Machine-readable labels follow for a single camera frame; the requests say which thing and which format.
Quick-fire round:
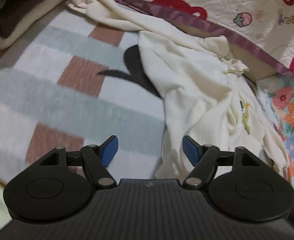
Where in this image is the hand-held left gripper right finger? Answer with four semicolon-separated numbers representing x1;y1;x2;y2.
182;135;260;188

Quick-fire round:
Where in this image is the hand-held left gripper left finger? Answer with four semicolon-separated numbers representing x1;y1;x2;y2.
39;135;119;188

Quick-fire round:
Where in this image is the cream waffle-knit garment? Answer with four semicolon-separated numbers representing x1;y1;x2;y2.
67;0;291;180

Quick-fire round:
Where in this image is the checkered cartoon dog mat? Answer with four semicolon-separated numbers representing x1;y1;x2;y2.
0;4;167;188

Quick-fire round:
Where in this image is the colourful floral quilt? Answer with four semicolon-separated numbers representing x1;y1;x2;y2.
256;75;294;188

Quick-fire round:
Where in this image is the cream folded garment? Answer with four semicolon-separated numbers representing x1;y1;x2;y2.
0;5;67;50

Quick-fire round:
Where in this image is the white red bear quilt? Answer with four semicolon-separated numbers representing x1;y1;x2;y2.
104;0;294;80

